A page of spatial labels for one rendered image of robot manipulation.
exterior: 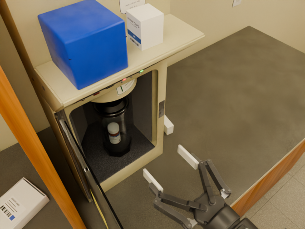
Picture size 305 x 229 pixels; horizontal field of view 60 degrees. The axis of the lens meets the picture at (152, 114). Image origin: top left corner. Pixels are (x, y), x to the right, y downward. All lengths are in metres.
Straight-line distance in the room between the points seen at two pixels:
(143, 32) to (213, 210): 0.40
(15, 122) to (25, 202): 0.56
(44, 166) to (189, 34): 0.39
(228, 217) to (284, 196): 1.62
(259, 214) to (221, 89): 1.05
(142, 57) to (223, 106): 0.79
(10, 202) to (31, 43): 0.63
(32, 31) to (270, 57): 1.33
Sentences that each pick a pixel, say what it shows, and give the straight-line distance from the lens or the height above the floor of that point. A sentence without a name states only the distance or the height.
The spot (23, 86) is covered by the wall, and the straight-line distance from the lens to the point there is 1.07.
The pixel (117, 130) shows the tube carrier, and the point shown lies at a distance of 0.83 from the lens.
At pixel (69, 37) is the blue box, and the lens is 0.40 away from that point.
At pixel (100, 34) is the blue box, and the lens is 0.41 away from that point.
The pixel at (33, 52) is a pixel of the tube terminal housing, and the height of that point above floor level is 1.54.
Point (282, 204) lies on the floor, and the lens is 2.16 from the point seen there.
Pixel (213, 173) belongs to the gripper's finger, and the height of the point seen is 1.24.
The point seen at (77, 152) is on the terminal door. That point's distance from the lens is 0.51.
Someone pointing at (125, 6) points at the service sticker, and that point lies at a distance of 0.56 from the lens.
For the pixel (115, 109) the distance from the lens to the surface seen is 0.76.
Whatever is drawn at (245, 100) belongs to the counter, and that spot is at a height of 0.94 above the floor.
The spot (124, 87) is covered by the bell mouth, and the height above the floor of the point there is 1.34.
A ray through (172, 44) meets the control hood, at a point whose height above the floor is 1.51.
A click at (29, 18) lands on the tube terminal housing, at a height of 1.59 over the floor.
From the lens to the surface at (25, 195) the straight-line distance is 1.00.
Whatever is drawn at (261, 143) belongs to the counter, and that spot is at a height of 0.94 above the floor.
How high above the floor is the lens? 1.80
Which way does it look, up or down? 48 degrees down
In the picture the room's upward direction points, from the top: straight up
